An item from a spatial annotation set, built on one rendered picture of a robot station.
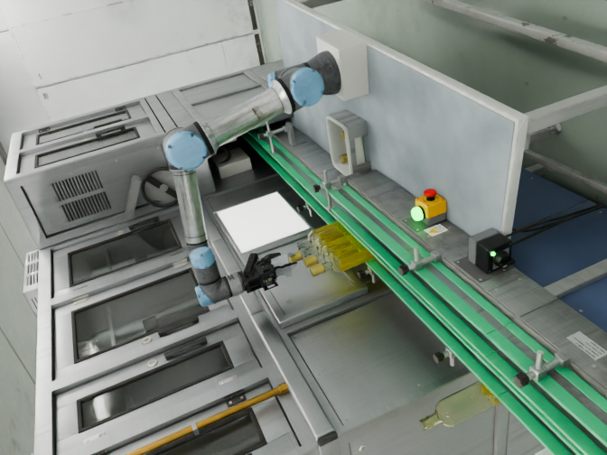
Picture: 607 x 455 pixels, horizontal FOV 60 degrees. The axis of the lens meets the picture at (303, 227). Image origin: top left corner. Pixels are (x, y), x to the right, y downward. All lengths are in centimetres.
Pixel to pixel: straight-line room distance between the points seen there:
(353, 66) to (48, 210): 159
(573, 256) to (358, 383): 70
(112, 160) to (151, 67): 280
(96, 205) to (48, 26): 276
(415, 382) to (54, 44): 441
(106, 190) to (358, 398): 164
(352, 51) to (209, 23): 366
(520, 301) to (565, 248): 29
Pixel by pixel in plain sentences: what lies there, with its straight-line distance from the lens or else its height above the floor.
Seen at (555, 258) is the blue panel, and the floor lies 63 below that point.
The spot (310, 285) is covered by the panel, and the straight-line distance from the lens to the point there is 195.
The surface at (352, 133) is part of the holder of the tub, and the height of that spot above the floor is 81.
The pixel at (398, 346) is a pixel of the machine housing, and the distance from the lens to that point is 174.
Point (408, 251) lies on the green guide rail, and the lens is 162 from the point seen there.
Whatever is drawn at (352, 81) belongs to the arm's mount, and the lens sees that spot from 190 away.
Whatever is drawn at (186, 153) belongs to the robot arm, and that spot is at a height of 144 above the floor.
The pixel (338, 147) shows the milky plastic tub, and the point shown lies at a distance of 219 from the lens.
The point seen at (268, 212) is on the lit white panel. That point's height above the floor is 110.
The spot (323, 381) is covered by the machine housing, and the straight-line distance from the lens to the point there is 167.
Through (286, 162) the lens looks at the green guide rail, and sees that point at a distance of 248.
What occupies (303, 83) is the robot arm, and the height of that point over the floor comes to 103.
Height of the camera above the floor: 160
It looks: 15 degrees down
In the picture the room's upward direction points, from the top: 110 degrees counter-clockwise
